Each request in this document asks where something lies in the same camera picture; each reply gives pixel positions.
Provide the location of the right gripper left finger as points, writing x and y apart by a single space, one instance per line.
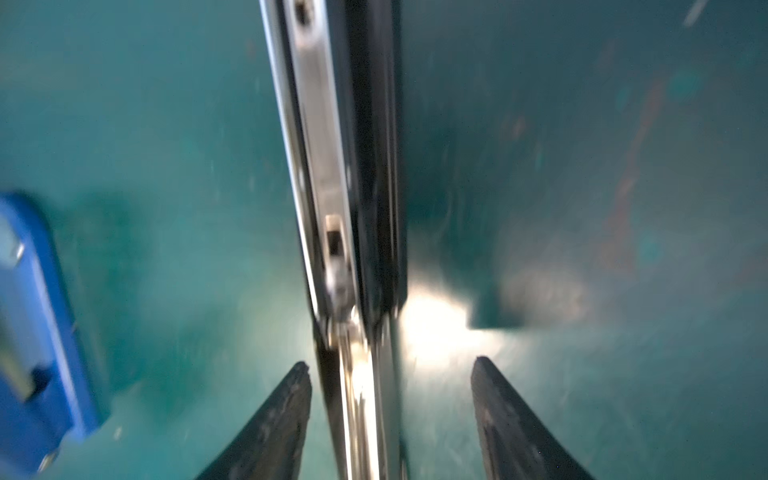
271 443

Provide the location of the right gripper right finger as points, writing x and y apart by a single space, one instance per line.
515 444

